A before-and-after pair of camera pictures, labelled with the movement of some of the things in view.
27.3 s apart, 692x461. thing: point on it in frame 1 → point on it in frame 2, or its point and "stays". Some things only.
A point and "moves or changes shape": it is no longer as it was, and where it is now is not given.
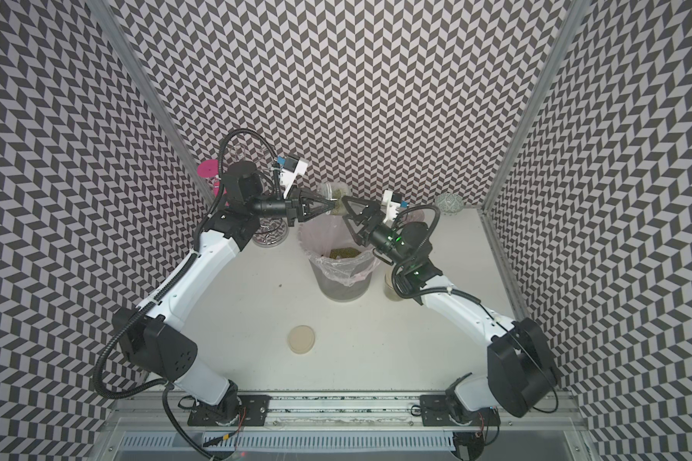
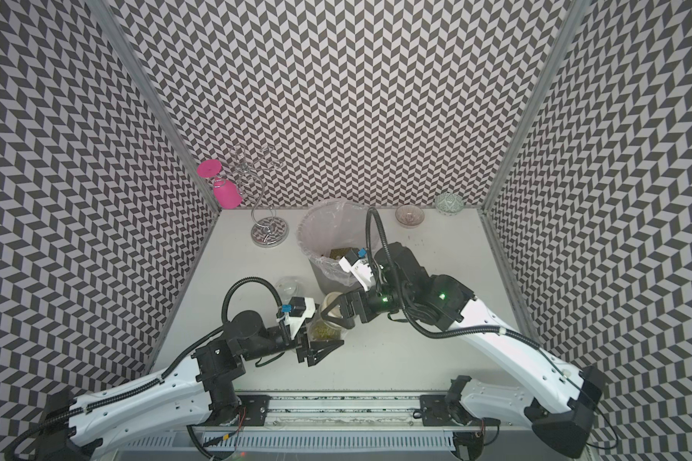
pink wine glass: (210, 168) stays
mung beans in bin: (343, 253) stays
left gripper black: (296, 208) → (303, 350)
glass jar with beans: (336, 190) → (288, 287)
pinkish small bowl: (413, 215) stays
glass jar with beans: (389, 290) moves or changes shape
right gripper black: (374, 210) → (349, 302)
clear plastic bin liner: (319, 233) stays
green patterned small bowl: (450, 204) stays
